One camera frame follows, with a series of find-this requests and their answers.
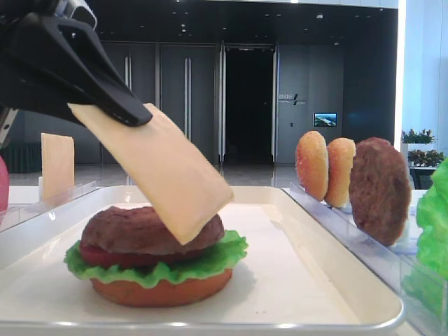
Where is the clear long rail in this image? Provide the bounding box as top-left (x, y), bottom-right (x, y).
top-left (1, 181), bottom-right (99, 232)
top-left (286, 183), bottom-right (447, 335)

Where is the green lettuce leaf on tray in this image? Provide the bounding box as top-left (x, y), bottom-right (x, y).
top-left (64, 230), bottom-right (249, 288)

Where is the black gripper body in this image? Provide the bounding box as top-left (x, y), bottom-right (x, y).
top-left (1, 1), bottom-right (97, 116)

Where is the brown meat patty on tray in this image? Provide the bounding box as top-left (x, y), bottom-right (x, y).
top-left (81, 206), bottom-right (225, 256)

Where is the potted plants planter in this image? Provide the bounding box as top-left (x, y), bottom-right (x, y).
top-left (401, 129), bottom-right (437, 167)

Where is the bottom bun in burger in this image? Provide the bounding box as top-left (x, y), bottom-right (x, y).
top-left (91, 269), bottom-right (233, 308)

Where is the golden bun half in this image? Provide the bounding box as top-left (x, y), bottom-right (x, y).
top-left (325, 137), bottom-right (356, 208)
top-left (295, 131), bottom-right (329, 202)

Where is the orange cheese slice outer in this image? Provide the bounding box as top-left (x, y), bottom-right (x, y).
top-left (41, 133), bottom-right (75, 200)

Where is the pale yellow cheese slice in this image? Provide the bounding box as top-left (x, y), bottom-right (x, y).
top-left (69, 103), bottom-right (234, 245)

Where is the golden bun half near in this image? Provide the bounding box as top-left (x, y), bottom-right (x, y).
top-left (325, 137), bottom-right (356, 208)

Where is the clear long rail right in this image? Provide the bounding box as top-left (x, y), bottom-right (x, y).
top-left (286, 183), bottom-right (447, 335)

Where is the wall display screen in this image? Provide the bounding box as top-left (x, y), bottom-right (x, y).
top-left (313, 113), bottom-right (337, 127)

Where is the golden bun half far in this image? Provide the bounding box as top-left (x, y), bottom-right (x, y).
top-left (295, 131), bottom-right (329, 202)

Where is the brown meat patty standing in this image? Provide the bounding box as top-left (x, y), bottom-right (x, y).
top-left (349, 137), bottom-right (411, 246)

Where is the clear long rail left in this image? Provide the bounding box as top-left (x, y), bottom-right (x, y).
top-left (1, 181), bottom-right (99, 232)

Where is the green lettuce leaf standing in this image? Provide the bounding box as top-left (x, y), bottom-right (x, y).
top-left (402, 161), bottom-right (447, 316)

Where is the red tomato slice standing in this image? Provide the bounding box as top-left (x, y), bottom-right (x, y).
top-left (0, 157), bottom-right (9, 211)

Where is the white rectangular serving tray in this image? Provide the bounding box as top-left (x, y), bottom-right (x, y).
top-left (1, 186), bottom-right (405, 335)

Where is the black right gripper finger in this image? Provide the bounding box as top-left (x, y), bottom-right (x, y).
top-left (10, 13), bottom-right (152, 126)

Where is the red tomato slice in burger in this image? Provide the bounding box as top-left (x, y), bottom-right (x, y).
top-left (79, 244), bottom-right (204, 270)

